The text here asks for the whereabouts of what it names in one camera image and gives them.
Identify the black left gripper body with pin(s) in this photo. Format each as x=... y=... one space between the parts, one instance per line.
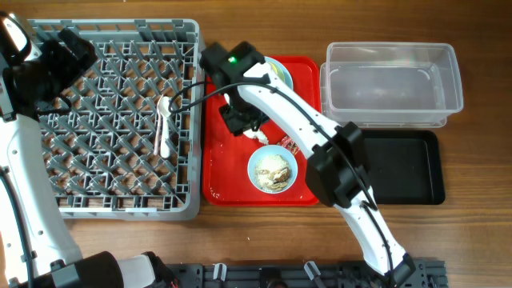
x=54 y=69

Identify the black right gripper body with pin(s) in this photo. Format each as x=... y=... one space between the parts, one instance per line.
x=240 y=118

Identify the white napkin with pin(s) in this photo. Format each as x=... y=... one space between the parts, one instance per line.
x=257 y=135

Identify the red candy wrapper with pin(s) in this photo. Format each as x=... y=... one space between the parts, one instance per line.
x=288 y=143

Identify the light blue food bowl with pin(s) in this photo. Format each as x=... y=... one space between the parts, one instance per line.
x=267 y=150

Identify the white plastic spoon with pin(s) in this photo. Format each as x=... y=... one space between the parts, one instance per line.
x=163 y=109

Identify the pink plastic fork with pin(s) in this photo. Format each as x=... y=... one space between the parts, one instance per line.
x=158 y=128

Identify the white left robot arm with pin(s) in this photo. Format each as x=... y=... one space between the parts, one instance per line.
x=39 y=250

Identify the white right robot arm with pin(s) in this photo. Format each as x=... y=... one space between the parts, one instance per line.
x=337 y=163

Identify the grey dishwasher rack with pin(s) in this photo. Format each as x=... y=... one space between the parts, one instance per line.
x=99 y=156

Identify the red plastic tray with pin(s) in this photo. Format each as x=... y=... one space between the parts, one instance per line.
x=225 y=177

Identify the rice and meat leftovers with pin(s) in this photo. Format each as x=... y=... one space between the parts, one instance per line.
x=272 y=173

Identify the light blue plate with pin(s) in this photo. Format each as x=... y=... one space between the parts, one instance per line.
x=288 y=82

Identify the clear plastic bin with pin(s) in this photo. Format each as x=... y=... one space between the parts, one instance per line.
x=391 y=84

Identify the black plastic tray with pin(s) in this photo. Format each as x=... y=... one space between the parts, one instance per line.
x=405 y=167

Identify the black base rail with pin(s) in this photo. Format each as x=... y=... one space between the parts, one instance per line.
x=345 y=274

